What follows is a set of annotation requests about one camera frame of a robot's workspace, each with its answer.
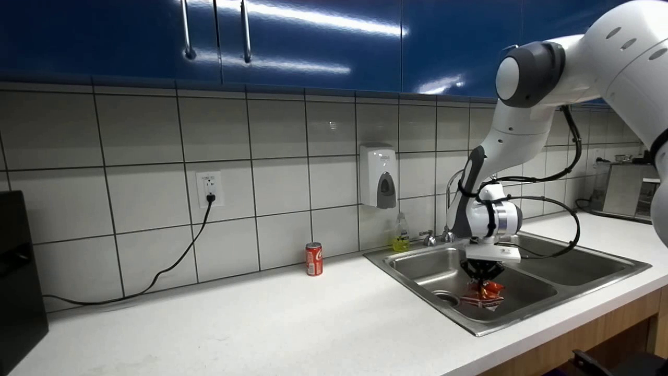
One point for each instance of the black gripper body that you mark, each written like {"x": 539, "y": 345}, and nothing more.
{"x": 480, "y": 266}

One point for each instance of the stainless steel double sink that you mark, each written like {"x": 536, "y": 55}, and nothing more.
{"x": 556, "y": 269}

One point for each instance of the red soda can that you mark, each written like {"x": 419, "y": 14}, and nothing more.
{"x": 313, "y": 260}

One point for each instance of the blue cabinet door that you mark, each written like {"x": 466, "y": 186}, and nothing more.
{"x": 313, "y": 50}
{"x": 97, "y": 39}
{"x": 452, "y": 42}

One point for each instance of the black chair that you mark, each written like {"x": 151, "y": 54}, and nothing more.
{"x": 618, "y": 365}

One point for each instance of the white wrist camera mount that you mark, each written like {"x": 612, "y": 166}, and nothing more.
{"x": 494, "y": 252}

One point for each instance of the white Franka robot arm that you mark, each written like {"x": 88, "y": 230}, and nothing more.
{"x": 556, "y": 91}

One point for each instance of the white wall soap dispenser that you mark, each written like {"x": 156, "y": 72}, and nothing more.
{"x": 378, "y": 179}

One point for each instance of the red snack bag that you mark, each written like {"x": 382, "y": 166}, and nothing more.
{"x": 486, "y": 296}

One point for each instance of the silver coffee machine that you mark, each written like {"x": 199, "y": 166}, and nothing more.
{"x": 626, "y": 192}

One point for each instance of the chrome gooseneck faucet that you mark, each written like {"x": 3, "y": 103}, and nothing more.
{"x": 446, "y": 209}

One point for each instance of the white wall power outlet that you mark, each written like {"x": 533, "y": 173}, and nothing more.
{"x": 208, "y": 186}

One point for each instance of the black countertop appliance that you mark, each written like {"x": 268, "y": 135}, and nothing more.
{"x": 18, "y": 278}

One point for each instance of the green sponge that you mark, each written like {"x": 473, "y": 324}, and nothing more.
{"x": 401, "y": 244}

